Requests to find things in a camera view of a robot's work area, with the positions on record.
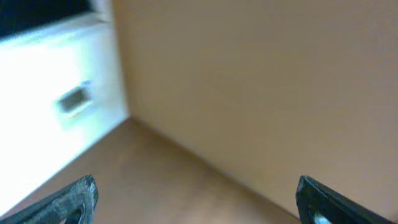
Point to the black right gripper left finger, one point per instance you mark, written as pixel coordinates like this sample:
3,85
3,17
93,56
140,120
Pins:
74,203

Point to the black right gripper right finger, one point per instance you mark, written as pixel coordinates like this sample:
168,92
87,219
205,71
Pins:
318,203

